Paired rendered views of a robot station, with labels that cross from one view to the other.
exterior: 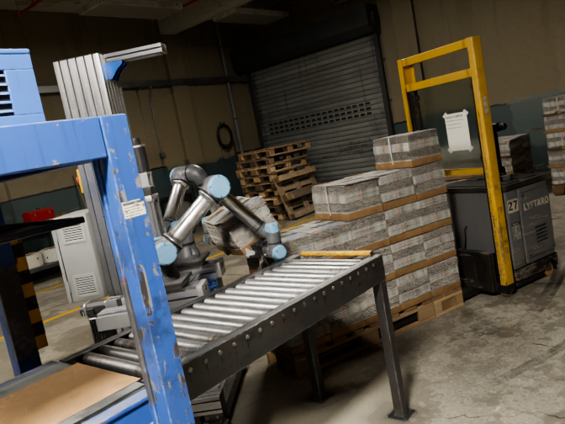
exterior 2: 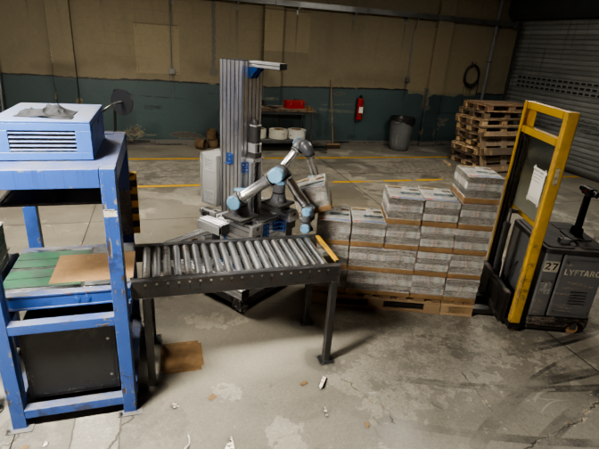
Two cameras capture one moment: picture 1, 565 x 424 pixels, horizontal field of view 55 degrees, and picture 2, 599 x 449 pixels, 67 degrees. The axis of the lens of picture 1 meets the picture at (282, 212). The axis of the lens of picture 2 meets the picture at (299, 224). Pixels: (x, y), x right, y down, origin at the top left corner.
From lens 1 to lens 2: 1.72 m
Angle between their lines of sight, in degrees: 33
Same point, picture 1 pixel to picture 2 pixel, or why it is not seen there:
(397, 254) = (421, 259)
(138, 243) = (110, 229)
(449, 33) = not seen: outside the picture
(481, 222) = not seen: hidden behind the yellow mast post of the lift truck
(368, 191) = (413, 208)
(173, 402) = (116, 298)
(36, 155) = (61, 183)
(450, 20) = not seen: outside the picture
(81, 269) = (209, 186)
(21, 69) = (84, 131)
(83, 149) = (86, 183)
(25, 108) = (83, 150)
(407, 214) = (443, 235)
